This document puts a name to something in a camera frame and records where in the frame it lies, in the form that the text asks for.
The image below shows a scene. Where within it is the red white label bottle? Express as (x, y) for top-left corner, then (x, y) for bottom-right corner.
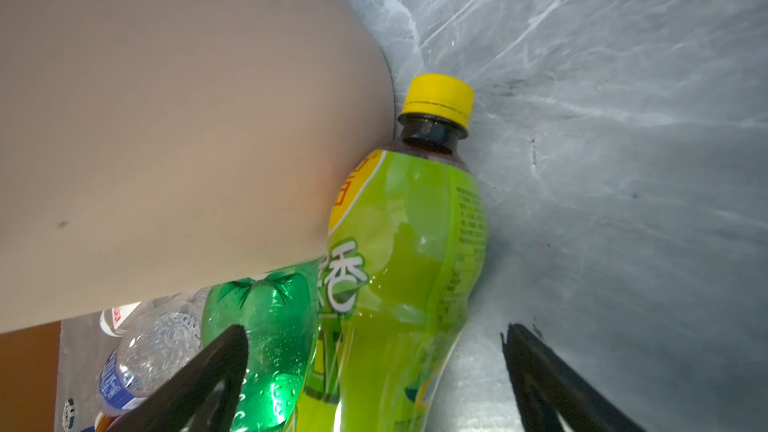
(99, 302), (141, 337)

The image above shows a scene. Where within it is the clear blue label bottle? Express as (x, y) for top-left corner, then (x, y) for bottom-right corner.
(97, 288), (209, 417)

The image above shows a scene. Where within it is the green sprite bottle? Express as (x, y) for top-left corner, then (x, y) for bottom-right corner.
(201, 259), (320, 431)

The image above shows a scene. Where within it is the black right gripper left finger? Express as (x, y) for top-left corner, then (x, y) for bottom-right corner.
(109, 325), (248, 432)

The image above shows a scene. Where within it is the yellow green tea bottle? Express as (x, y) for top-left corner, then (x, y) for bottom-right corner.
(287, 74), (488, 431)

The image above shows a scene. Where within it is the beige waste bin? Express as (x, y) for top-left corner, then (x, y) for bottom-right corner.
(1, 0), (395, 332)

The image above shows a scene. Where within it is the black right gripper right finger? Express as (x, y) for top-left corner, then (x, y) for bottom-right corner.
(502, 324), (643, 432)

